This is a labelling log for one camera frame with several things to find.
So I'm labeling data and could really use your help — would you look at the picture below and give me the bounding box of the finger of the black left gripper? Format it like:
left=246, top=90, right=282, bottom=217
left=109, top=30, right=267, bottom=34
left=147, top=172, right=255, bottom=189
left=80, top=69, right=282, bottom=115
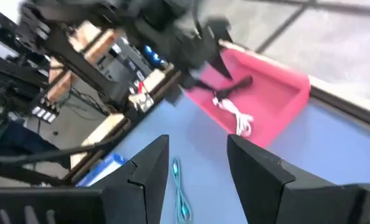
left=208, top=27, right=233, bottom=80
left=184, top=75, right=254, bottom=99

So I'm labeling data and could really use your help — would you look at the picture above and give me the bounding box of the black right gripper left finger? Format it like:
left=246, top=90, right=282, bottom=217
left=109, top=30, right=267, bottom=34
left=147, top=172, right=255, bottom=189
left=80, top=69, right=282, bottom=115
left=101, top=134, right=171, bottom=224

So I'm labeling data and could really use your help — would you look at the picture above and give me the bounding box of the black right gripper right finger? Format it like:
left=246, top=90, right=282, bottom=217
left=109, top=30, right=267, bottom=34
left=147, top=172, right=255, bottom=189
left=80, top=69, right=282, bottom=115
left=227, top=134, right=366, bottom=224

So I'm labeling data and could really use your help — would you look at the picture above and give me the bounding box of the pink plastic bin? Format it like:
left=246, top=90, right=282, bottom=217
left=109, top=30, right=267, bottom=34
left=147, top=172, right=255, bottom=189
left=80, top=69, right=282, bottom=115
left=184, top=48, right=311, bottom=149

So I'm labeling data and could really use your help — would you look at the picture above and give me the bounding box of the grey-blue table mat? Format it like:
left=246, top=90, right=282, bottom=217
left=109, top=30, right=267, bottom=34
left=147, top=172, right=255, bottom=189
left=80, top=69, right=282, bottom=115
left=110, top=93, right=370, bottom=224

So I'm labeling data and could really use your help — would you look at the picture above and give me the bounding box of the teal USB-C cable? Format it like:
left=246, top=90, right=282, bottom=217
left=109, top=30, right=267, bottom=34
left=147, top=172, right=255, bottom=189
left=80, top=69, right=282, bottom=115
left=171, top=157, right=192, bottom=224

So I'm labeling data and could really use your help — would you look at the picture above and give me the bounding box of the white USB-C cable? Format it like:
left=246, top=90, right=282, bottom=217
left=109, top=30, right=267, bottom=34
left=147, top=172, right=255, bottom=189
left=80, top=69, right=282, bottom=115
left=212, top=96, right=255, bottom=138

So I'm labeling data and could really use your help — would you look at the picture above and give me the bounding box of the blue DualShock controller box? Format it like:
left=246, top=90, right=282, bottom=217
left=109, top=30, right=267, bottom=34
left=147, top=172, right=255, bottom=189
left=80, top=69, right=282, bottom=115
left=75, top=152, right=127, bottom=187

